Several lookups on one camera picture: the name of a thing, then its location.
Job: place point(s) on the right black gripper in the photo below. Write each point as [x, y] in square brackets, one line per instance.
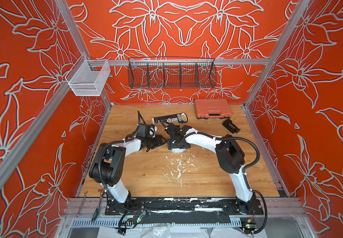
[171, 143]

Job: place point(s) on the green handled screwdriver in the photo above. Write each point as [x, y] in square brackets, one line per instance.
[97, 212]

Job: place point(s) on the white alarm device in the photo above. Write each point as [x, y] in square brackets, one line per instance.
[177, 150]

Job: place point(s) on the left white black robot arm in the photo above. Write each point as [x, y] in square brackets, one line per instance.
[107, 166]

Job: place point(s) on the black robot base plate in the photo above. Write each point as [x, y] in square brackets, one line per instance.
[229, 206]

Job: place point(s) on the red plastic tool case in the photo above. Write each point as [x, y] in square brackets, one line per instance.
[212, 108]

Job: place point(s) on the white wire mesh basket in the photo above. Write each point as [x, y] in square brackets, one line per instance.
[88, 77]

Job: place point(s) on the small black holder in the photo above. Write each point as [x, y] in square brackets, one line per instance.
[230, 126]

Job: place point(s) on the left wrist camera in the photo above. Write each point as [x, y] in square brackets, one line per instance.
[143, 130]

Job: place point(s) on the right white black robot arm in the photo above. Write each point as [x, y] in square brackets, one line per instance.
[231, 159]

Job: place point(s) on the black wire wall basket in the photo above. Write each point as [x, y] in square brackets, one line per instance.
[171, 73]

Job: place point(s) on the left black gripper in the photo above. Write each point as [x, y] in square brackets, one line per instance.
[158, 141]

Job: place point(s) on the black white hand tool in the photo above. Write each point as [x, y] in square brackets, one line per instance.
[174, 118]

